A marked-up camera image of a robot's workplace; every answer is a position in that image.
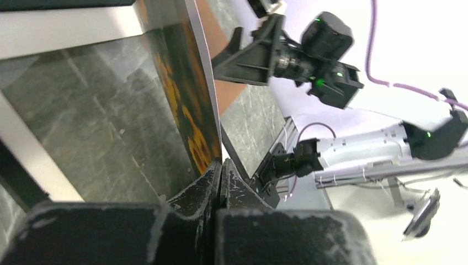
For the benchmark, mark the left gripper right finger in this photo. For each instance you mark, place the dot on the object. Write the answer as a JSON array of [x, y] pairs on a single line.
[[249, 231]]

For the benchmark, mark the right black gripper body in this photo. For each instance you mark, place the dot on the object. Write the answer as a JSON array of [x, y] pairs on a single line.
[[316, 60]]

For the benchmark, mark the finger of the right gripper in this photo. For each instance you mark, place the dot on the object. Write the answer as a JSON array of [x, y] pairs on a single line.
[[234, 44], [255, 63]]

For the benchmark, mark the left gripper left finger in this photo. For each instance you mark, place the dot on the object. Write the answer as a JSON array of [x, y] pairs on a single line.
[[178, 231]]

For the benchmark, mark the brown backing board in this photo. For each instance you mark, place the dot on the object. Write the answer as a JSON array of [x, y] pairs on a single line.
[[219, 19]]

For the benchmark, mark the sunflower photo print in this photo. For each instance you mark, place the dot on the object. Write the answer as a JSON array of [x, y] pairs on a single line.
[[181, 57]]

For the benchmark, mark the clear glass pane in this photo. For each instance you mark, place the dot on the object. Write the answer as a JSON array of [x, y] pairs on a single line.
[[101, 114]]

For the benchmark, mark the white mat board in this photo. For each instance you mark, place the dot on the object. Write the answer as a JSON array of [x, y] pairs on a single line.
[[33, 32]]

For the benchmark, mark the black picture frame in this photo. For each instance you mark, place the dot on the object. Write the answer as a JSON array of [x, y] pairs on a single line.
[[14, 179]]

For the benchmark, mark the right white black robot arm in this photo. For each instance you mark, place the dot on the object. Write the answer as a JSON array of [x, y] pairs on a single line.
[[428, 129]]

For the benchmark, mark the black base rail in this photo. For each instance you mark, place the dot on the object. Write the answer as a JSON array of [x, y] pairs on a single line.
[[263, 180]]

